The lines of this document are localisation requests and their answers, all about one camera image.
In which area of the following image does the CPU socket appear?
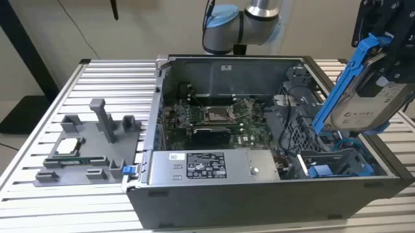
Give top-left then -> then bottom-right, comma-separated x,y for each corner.
202,106 -> 236,122

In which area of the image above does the hard disk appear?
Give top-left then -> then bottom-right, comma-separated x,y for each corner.
305,164 -> 373,179
312,33 -> 415,136

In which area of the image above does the silver CPU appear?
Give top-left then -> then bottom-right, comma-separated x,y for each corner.
56,138 -> 81,154

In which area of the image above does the black antenna rod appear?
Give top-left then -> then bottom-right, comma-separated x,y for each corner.
109,0 -> 120,20

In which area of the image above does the black RAM slot bank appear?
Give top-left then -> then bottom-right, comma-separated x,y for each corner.
193,95 -> 234,107

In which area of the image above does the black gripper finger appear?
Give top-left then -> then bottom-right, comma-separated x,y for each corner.
356,31 -> 415,97
351,0 -> 400,48

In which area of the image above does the black flat base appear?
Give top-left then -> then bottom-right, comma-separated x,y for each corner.
0,96 -> 50,134

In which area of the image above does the grey metal disk bay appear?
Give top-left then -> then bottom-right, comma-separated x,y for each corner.
272,67 -> 344,152

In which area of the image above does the thin metal locking lever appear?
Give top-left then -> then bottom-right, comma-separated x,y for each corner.
188,93 -> 205,108

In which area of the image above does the long black wire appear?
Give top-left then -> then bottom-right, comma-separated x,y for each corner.
277,86 -> 313,157

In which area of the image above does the green RAM stick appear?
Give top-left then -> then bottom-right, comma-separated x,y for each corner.
48,157 -> 104,164

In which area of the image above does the dark grey PC case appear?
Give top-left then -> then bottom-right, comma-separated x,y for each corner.
121,53 -> 411,230

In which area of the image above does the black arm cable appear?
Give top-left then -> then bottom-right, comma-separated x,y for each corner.
202,0 -> 217,31

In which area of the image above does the green motherboard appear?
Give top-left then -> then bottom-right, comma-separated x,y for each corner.
160,96 -> 276,151

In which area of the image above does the black graphics card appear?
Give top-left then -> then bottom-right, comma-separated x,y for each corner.
192,127 -> 232,149

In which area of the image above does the grey parts rack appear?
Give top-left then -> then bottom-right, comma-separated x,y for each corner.
33,98 -> 141,187

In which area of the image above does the metal socket cover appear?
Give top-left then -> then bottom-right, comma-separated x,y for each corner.
229,99 -> 256,117

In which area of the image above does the blue disk wire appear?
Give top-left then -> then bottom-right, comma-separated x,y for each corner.
332,137 -> 359,157

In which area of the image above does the silver power supply unit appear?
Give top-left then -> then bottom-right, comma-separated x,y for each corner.
145,149 -> 281,185

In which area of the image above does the black slanted post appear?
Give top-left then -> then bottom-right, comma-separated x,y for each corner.
0,0 -> 61,102

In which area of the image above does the thin black wall cable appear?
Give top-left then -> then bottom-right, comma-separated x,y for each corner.
60,0 -> 101,60

